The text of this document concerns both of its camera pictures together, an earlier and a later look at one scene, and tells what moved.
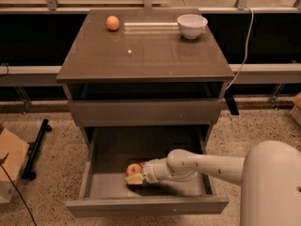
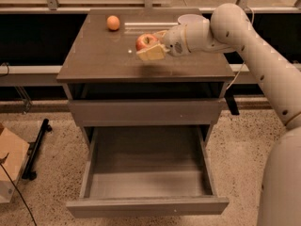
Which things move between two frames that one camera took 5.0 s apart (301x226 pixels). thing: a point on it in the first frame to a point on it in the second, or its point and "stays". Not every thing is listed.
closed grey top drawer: x=147 y=112 stays
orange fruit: x=113 y=23 stays
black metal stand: x=33 y=151 stays
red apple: x=133 y=169 to x=146 y=40
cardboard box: x=14 y=151 stays
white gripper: x=148 y=172 to x=175 y=40
